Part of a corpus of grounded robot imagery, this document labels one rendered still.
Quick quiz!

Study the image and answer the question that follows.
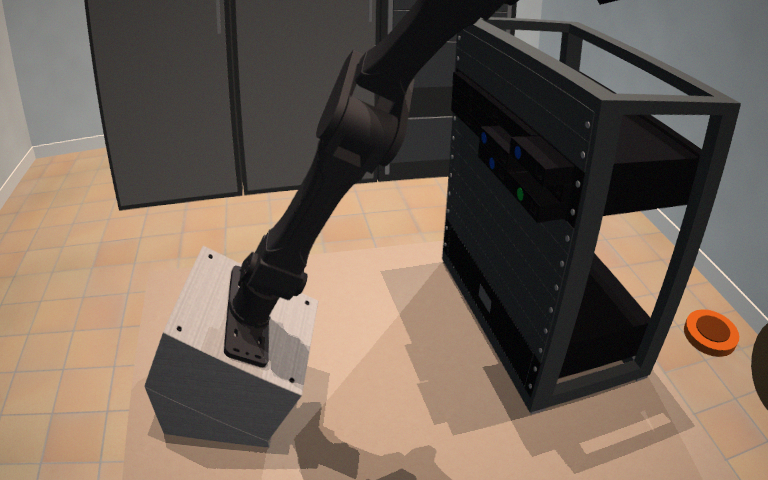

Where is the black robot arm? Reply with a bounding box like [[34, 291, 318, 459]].
[[224, 0, 519, 367]]

